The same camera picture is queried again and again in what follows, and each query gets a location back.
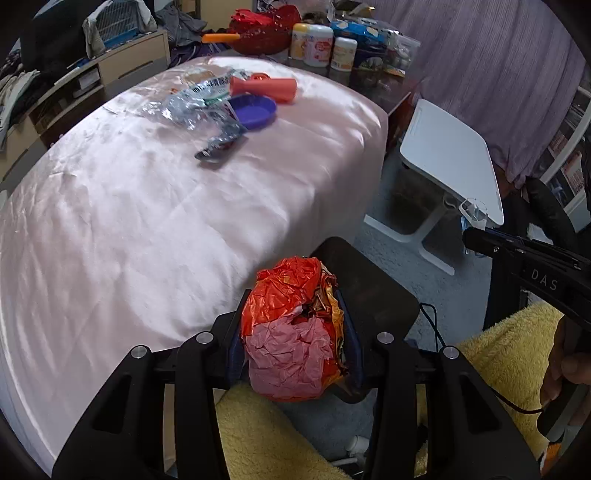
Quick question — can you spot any grey cloth on cage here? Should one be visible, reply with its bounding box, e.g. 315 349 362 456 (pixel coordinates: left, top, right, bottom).
82 0 158 54

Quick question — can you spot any grey garment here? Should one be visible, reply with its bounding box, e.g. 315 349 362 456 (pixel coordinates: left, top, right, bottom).
154 2 206 47

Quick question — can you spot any blue snack packet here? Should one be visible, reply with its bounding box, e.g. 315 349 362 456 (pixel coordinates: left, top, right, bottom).
332 18 389 44

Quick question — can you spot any yellow fluffy blanket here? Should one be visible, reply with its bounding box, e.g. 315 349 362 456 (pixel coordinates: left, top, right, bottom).
215 302 575 480

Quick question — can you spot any white wipes canister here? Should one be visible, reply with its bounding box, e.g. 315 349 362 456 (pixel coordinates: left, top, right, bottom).
331 37 358 71

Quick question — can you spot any blue bird cage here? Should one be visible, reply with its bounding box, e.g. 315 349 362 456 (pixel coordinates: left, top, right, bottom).
95 0 144 47

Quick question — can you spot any black trash bin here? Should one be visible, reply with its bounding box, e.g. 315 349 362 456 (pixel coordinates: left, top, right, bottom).
307 236 421 404

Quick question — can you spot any pink label wipes canister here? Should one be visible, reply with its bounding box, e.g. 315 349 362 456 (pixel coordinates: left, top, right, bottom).
305 24 334 68

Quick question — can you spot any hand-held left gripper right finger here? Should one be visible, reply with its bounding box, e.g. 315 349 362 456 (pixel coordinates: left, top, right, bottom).
335 288 541 480

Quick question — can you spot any white barcode wrapper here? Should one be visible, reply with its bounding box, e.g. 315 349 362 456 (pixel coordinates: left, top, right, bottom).
185 76 234 100

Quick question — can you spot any wooden cabinet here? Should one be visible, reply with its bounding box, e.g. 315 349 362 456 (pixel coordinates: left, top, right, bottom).
0 28 171 185

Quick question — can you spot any orange plastic cylinder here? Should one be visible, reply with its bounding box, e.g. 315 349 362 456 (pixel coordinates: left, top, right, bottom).
229 75 298 104

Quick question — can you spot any pile of clothes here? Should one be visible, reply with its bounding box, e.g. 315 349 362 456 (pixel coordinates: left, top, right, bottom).
0 39 42 148

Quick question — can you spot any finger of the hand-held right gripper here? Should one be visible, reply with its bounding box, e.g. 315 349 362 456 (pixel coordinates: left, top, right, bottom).
462 227 583 272

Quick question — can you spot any pink satin cloth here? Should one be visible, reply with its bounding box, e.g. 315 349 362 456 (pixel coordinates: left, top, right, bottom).
0 55 389 476

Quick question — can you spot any white side table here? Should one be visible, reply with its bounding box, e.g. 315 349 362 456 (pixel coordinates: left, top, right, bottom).
365 98 505 276

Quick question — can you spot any red basket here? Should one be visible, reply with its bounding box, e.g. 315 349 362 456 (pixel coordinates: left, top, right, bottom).
228 4 302 55

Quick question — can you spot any yellow lid wipes canister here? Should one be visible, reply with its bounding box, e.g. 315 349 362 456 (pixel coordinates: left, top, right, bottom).
291 23 311 60

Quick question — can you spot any black television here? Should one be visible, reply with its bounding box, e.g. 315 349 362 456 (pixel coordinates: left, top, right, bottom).
18 0 107 79

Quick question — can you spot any black cable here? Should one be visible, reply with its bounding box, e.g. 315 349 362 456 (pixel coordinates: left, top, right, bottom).
418 302 546 414

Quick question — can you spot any dark blue wrapper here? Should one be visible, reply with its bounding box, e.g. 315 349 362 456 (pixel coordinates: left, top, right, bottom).
194 121 249 162

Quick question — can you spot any white shelf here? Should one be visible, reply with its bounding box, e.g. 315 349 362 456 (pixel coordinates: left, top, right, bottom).
540 88 591 222

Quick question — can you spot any orange pink wrapper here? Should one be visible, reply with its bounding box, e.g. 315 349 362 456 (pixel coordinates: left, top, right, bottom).
240 256 346 403

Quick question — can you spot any person's right hand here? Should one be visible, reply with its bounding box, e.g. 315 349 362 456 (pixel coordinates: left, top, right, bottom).
540 316 591 407

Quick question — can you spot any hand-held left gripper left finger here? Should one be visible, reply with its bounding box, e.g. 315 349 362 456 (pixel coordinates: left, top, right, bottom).
51 288 252 480

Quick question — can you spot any purple curtain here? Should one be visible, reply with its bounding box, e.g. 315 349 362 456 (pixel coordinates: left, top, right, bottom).
369 0 587 185

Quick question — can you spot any white power plug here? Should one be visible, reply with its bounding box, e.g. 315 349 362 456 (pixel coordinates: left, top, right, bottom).
332 436 370 467

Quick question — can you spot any crumpled clear plastic bag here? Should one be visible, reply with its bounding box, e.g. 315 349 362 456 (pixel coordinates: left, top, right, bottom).
141 90 236 132

